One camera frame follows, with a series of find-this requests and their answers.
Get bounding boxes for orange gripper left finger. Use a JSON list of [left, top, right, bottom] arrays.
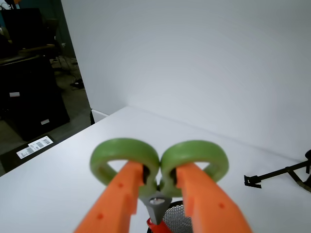
[[75, 162, 143, 233]]

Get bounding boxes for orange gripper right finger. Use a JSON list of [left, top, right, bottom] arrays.
[[176, 163, 252, 233]]

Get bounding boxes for green handled scissors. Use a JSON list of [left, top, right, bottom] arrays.
[[90, 138, 229, 225]]

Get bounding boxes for black mesh pen holder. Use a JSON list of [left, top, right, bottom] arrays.
[[162, 200, 193, 233]]

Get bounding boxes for red item in holder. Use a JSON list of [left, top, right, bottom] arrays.
[[146, 218, 171, 233]]

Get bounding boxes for black tripod stand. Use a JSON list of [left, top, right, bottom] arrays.
[[243, 149, 311, 194]]

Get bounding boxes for flat black labelled box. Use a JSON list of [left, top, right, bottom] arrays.
[[0, 134, 59, 174]]

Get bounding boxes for black box with labels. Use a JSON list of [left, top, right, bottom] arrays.
[[0, 56, 70, 141]]

